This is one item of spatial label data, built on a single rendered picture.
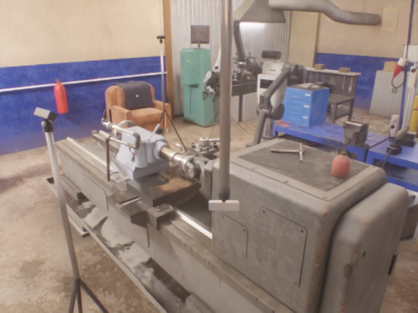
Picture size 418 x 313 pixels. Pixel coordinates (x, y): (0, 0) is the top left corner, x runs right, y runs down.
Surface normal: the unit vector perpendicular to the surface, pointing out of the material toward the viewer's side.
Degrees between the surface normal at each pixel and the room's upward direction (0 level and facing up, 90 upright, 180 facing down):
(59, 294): 0
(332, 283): 90
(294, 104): 90
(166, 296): 0
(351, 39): 90
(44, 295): 0
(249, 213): 90
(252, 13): 81
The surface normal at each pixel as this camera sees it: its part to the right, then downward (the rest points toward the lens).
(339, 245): -0.75, 0.24
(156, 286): 0.00, -0.93
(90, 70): 0.66, 0.28
